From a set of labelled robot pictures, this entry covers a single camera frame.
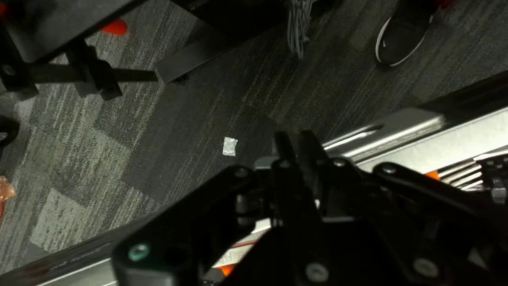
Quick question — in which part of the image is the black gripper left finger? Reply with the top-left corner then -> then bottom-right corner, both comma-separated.
110,130 -> 318,286

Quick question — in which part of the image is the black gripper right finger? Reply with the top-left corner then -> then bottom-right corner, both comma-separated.
299,130 -> 508,250

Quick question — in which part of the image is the grey metal tool drawer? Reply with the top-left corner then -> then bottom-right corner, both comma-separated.
0,69 -> 508,286

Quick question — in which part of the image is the white paper tag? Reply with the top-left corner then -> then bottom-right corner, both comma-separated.
220,134 -> 239,158

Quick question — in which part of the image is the black tripod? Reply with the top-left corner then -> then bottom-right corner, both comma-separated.
0,30 -> 160,103

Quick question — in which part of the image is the orange object on floor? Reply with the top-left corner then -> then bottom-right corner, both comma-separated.
98,17 -> 128,38

